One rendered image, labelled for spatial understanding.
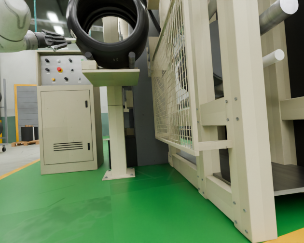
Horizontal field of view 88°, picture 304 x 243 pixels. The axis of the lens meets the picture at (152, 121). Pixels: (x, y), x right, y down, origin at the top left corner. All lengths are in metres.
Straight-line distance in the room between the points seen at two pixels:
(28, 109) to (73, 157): 9.08
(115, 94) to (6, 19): 0.85
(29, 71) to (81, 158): 9.72
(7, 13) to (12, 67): 10.75
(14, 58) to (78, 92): 9.97
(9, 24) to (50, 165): 1.37
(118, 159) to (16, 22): 1.07
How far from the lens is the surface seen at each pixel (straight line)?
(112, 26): 1.68
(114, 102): 1.44
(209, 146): 0.64
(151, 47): 1.52
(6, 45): 0.99
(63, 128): 1.86
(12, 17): 0.87
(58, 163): 1.91
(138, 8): 1.31
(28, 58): 11.51
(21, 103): 10.97
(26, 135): 7.44
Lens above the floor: 0.42
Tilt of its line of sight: 2 degrees up
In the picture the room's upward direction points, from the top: 4 degrees counter-clockwise
